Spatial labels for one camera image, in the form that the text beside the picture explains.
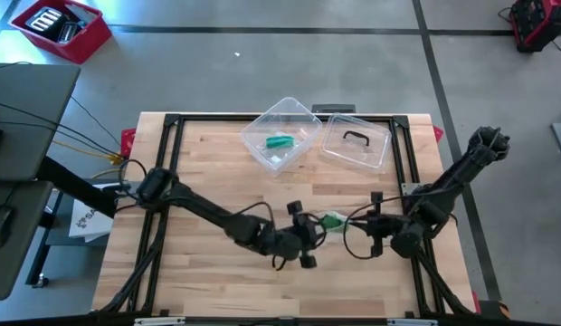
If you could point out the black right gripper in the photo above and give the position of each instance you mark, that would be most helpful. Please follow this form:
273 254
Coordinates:
382 226

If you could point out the black computer mouse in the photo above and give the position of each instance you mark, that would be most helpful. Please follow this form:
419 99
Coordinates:
1 226

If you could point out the clear plastic zip bag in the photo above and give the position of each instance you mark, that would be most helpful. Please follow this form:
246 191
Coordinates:
278 158
341 216

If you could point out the red and black equipment case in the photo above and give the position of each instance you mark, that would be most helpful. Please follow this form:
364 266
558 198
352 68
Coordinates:
538 22

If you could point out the white metal bracket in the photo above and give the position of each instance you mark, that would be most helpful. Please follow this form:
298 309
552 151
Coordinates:
160 321
411 322

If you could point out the white printed sheet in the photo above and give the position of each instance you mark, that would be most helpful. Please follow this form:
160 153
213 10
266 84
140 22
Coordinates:
88 224

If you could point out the black desk support beam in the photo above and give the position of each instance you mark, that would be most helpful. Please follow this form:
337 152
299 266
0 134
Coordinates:
72 185

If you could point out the teal green elastic bandage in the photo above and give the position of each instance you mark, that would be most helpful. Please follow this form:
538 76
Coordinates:
279 141

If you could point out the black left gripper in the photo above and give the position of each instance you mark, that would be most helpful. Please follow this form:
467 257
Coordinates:
307 235

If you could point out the clear plastic storage box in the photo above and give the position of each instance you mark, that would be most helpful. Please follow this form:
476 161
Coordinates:
303 122

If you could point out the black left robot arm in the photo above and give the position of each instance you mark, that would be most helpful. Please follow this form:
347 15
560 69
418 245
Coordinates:
208 210

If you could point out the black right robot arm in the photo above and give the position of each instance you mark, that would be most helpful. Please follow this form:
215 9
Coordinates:
461 172

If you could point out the dark green elastic bandage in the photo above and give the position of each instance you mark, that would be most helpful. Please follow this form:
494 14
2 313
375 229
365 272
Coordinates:
331 223

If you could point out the dark desk leg with caster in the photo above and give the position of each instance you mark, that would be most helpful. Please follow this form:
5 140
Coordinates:
38 253

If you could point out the red clamp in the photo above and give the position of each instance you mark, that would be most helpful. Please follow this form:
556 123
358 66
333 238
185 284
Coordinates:
128 141
438 134

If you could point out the red plastic crate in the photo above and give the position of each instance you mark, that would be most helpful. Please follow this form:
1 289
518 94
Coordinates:
86 45

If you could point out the grey sheet in crate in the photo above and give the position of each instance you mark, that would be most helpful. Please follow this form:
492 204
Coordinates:
83 12

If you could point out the black device with white stripes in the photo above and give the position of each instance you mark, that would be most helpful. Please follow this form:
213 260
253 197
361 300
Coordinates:
45 20

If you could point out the black and silver device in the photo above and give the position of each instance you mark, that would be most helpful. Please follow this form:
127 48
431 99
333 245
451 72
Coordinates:
70 32

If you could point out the grey desk top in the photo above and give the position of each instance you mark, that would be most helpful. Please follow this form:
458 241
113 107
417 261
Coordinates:
36 90
22 253

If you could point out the black aluminium table frame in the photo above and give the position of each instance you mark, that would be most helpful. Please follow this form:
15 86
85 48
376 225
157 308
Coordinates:
208 117

